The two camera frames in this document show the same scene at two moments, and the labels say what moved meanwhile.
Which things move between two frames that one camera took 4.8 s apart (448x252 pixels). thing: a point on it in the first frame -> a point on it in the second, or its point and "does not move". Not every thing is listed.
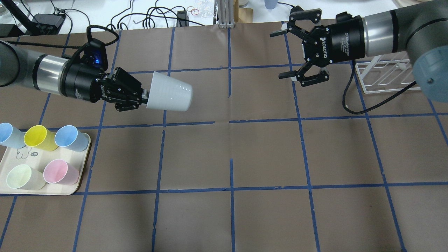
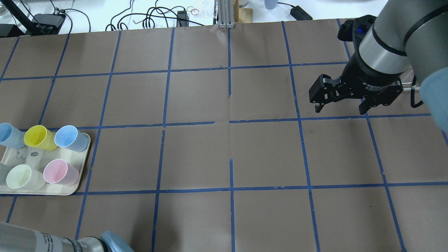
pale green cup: (23, 177) does not move
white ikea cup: (167, 93) -> (4, 170)
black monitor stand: (43, 23) does not move
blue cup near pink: (68, 136) does not move
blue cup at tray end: (11, 137) does not move
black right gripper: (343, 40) -> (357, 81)
